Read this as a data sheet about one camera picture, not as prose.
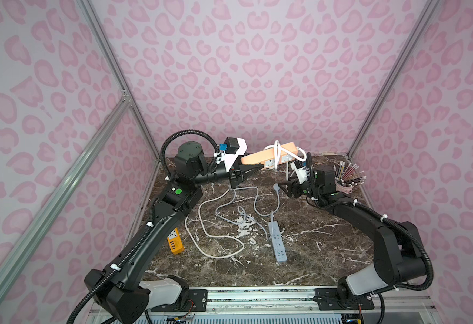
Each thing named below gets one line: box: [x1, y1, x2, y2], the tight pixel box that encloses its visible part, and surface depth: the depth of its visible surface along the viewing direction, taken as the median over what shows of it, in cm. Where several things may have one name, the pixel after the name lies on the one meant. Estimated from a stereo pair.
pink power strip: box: [240, 141, 298, 169], surface depth 56 cm
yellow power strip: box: [166, 227, 185, 256], surface depth 87 cm
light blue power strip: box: [268, 221, 288, 263], surface depth 86 cm
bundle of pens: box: [333, 160, 367, 187], surface depth 97 cm
